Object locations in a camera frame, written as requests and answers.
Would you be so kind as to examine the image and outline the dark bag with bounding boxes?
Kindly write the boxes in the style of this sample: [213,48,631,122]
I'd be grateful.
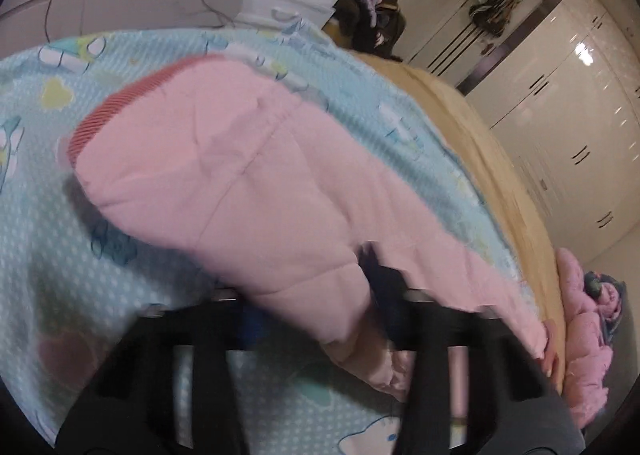
[332,0,407,62]

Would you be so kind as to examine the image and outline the tan bed blanket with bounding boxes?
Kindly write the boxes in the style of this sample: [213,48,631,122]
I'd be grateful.
[322,20,568,396]

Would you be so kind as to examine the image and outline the crumpled pink quilt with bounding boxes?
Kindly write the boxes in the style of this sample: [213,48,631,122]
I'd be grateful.
[554,247,626,431]

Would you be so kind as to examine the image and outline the dark floral cloth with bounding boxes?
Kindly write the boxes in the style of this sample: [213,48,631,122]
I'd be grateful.
[582,270,628,336]

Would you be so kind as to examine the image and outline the hanging dark accessories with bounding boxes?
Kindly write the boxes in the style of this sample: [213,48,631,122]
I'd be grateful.
[467,0,531,38]

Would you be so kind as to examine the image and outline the blue printed bedsheet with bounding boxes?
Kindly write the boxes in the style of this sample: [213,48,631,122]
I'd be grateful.
[0,18,541,455]

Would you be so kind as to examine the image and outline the glossy cream wardrobe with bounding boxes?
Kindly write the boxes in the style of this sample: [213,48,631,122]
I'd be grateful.
[410,0,640,256]

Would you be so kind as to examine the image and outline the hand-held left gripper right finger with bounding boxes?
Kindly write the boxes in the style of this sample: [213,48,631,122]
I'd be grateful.
[362,245,587,455]

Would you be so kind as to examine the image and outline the pink quilted garment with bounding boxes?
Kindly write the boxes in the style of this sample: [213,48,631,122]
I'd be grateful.
[60,55,551,403]

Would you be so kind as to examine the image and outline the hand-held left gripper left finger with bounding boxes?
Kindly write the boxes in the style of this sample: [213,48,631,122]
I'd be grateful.
[55,287,263,455]

